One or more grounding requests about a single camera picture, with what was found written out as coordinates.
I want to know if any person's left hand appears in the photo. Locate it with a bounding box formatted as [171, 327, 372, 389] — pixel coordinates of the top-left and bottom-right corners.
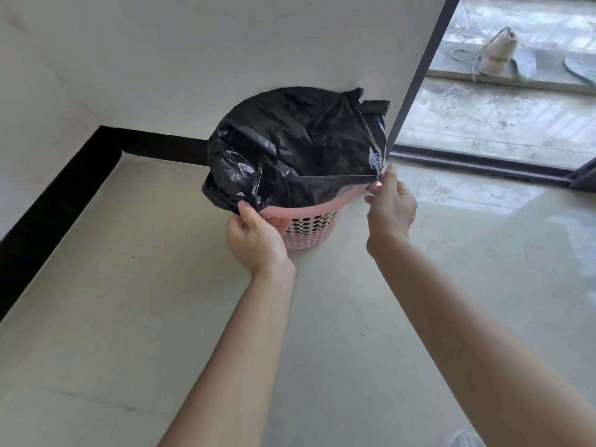
[226, 201, 297, 280]

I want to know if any person's white shoe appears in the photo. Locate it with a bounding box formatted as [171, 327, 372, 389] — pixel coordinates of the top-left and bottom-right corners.
[440, 429, 487, 447]

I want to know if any person's right forearm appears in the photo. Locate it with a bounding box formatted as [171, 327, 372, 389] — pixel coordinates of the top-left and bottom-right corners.
[372, 237, 596, 447]

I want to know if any person's left forearm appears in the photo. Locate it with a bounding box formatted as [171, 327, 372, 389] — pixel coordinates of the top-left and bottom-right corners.
[158, 264, 297, 447]

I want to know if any person's right hand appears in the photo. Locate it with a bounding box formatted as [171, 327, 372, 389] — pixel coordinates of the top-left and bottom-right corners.
[364, 163, 418, 261]

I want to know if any black sliding door frame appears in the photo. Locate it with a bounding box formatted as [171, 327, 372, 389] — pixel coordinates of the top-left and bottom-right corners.
[385, 0, 596, 191]

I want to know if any grey shoe insole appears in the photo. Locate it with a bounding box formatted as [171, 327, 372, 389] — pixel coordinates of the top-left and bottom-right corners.
[563, 53, 596, 88]
[510, 46, 539, 81]

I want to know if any black garbage bag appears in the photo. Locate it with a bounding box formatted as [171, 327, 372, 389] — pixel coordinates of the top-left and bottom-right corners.
[201, 86, 391, 215]

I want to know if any pink plastic waste basket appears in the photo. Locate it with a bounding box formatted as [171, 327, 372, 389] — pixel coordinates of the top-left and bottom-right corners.
[258, 183, 369, 251]

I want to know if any white laced sneaker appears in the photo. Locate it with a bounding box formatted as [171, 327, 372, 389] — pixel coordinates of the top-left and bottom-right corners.
[450, 26, 519, 83]

